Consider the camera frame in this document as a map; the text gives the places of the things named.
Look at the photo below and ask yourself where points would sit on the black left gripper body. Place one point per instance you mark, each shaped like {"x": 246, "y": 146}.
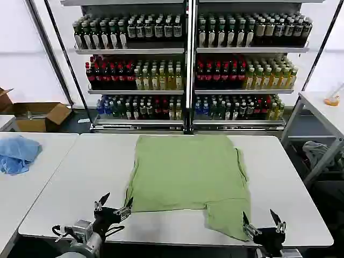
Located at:
{"x": 105, "y": 216}

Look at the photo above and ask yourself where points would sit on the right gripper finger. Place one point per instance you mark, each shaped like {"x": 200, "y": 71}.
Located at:
{"x": 250, "y": 228}
{"x": 279, "y": 225}

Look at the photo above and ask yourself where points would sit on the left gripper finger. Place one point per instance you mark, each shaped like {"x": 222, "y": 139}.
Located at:
{"x": 125, "y": 209}
{"x": 101, "y": 203}

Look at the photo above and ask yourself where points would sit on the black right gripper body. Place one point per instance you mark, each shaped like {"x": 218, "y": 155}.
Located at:
{"x": 269, "y": 239}

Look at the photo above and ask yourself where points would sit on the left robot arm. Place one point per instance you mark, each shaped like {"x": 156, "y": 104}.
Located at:
{"x": 83, "y": 240}

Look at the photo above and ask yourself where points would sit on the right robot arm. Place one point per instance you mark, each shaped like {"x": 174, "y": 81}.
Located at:
{"x": 285, "y": 254}

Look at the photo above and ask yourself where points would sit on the green t-shirt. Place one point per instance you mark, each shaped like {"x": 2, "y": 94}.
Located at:
{"x": 188, "y": 172}

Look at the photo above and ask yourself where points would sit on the grey crumpled cloth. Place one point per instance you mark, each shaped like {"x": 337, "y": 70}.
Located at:
{"x": 317, "y": 154}

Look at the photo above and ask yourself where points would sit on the white side table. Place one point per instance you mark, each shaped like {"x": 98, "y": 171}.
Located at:
{"x": 24, "y": 172}

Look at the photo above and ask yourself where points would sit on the small white floor item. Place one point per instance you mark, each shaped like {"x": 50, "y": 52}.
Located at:
{"x": 83, "y": 121}

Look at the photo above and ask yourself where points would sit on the blue crumpled cloth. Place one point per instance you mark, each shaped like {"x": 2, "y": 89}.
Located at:
{"x": 17, "y": 154}

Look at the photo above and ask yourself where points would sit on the open cardboard box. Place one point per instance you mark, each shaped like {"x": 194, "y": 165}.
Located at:
{"x": 40, "y": 115}

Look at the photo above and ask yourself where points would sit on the orange object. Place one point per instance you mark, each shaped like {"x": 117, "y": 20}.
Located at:
{"x": 333, "y": 100}

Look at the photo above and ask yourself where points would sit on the shelf rack with bottles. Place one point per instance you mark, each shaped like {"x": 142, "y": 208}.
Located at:
{"x": 188, "y": 67}

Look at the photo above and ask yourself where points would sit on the grey frame side table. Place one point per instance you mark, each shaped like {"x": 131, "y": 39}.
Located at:
{"x": 319, "y": 115}

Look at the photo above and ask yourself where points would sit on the black diagonal frame pole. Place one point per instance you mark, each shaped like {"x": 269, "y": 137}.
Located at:
{"x": 51, "y": 53}
{"x": 70, "y": 59}
{"x": 322, "y": 45}

